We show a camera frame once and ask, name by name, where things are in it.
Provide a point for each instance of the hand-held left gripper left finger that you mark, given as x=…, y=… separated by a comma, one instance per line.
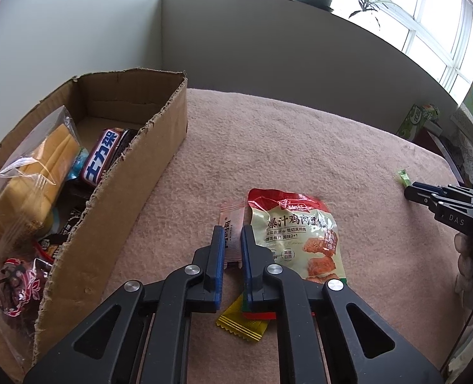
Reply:
x=219, y=266

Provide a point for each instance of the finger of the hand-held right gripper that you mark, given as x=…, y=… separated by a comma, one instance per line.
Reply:
x=448, y=191
x=422, y=196

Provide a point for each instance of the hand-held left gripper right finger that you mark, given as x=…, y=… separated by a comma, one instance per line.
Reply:
x=245, y=266

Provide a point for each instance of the clear green candy packet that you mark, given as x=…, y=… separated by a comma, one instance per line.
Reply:
x=403, y=177

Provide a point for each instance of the small pink sachet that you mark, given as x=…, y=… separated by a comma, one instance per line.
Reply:
x=231, y=224

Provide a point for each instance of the brown cardboard box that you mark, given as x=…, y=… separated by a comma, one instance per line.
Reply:
x=140, y=176

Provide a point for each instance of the dark snack bar packet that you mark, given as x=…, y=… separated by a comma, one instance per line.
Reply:
x=71, y=224

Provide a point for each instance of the brown chocolate bar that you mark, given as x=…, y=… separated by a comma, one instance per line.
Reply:
x=102, y=156

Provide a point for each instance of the yellow cake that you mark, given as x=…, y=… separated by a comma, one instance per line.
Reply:
x=32, y=180

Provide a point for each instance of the person's right hand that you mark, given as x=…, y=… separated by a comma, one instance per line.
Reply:
x=467, y=258

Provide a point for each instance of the white lace cloth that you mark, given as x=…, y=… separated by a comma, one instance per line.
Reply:
x=468, y=148

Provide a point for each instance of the yellow sachet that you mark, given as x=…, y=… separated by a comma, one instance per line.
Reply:
x=242, y=326

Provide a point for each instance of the large red green snack pouch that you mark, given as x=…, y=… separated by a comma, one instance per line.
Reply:
x=296, y=232

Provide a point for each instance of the green carton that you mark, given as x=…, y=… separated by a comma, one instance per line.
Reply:
x=414, y=122

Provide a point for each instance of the pink blanket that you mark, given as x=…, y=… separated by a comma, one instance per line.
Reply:
x=280, y=140

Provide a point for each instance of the small jelly cup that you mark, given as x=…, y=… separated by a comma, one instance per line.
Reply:
x=76, y=166

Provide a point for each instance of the window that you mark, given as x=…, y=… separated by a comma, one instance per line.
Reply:
x=432, y=12

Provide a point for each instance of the small leafy plant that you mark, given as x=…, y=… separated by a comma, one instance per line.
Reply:
x=366, y=2

